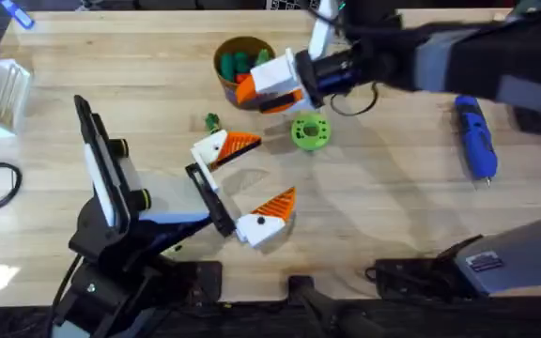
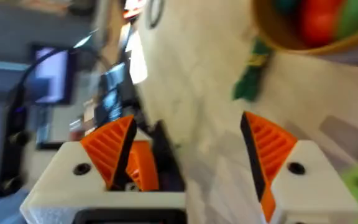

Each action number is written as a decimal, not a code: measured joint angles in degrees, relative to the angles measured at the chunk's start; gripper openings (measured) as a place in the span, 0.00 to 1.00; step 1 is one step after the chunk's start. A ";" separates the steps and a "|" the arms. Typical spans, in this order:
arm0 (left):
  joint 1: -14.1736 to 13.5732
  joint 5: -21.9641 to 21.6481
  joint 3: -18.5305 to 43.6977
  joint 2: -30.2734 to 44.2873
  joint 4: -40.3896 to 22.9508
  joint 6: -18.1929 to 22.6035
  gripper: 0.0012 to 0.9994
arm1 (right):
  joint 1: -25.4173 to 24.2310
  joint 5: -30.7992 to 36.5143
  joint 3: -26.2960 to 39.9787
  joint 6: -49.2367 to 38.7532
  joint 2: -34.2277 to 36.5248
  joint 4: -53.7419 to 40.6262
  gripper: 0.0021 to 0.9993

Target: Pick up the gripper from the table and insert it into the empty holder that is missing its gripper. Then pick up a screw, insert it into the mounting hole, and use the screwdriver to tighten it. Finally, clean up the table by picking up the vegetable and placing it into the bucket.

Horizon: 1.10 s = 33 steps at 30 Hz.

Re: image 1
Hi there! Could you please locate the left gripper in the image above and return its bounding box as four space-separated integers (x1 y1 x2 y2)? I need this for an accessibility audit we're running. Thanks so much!
109 129 287 250

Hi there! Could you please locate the green toy vegetable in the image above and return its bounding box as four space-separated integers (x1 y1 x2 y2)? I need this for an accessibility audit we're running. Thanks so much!
204 112 223 135

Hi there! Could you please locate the blue electric screwdriver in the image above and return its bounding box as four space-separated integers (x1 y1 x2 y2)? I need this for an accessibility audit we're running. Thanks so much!
454 95 499 188

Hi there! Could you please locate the orange ribbed wedge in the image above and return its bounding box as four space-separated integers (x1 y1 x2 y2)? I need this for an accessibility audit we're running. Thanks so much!
250 186 298 223

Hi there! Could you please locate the green disc with holes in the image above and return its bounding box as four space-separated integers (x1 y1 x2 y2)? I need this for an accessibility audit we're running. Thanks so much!
290 112 332 152

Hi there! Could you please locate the brown tub with toys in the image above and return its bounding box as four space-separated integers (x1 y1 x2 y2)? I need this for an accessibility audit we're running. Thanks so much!
212 36 300 112

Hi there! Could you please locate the right wrist upright plate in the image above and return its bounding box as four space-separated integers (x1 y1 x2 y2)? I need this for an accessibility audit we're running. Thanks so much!
306 0 342 61

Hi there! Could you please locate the wrist upright plate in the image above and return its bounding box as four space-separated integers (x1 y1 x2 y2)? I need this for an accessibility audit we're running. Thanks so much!
73 94 133 234
306 0 342 61

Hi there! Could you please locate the left wrist upright plate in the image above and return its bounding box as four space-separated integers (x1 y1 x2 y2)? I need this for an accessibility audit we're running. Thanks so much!
73 94 133 234

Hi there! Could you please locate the clear plastic box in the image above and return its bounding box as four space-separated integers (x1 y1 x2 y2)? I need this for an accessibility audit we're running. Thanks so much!
0 58 35 142

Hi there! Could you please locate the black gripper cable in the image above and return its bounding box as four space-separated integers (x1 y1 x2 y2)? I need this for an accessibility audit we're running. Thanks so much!
329 82 379 118

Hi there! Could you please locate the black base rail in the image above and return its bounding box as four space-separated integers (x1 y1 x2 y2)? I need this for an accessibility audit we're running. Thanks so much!
0 274 541 338

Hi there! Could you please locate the blue handled tool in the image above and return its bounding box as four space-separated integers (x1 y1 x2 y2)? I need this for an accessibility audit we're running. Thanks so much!
0 0 36 30

